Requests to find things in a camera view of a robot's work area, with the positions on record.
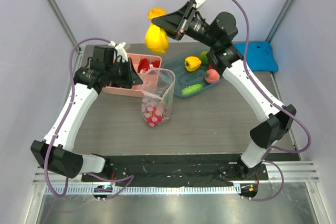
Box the green cucumber toy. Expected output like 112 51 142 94
181 83 203 95

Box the white slotted cable duct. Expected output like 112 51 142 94
44 185 242 195

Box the red fabric item left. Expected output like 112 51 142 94
138 58 150 73

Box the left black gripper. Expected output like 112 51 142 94
106 57 143 87

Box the pink peach toy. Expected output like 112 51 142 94
205 69 220 84

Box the pink dragon fruit toy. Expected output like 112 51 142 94
141 96 166 127

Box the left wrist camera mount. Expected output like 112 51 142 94
108 41 131 62

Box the green lime toy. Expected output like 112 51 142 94
199 51 209 65

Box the yellow bell pepper toy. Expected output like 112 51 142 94
184 56 202 72

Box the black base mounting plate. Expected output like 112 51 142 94
81 155 268 183

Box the yellow banana bunch toy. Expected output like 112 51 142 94
145 7 169 55

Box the clear pink zip top bag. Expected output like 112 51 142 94
140 68 175 124

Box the red fabric item right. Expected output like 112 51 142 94
149 60 161 69

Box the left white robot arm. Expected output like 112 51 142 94
30 42 143 182

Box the pink divided organizer box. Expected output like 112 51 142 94
103 54 162 98

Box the red fabric item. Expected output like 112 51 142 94
138 58 150 73
149 60 161 69

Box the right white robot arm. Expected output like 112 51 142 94
148 2 296 179

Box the folded blue cloth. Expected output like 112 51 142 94
246 41 279 72

